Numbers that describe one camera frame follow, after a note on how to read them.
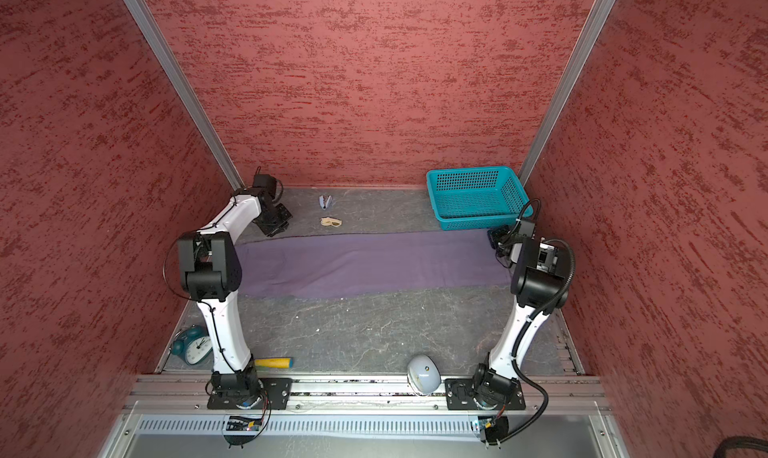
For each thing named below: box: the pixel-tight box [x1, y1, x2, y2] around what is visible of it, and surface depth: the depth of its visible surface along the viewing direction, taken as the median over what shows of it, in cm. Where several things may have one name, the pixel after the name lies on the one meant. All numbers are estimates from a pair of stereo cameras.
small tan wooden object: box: [320, 217, 343, 227], surface depth 112 cm
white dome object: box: [407, 354, 442, 394], surface depth 72 cm
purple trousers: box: [236, 230, 513, 299], surface depth 99 cm
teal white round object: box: [172, 324, 213, 365], surface depth 78 cm
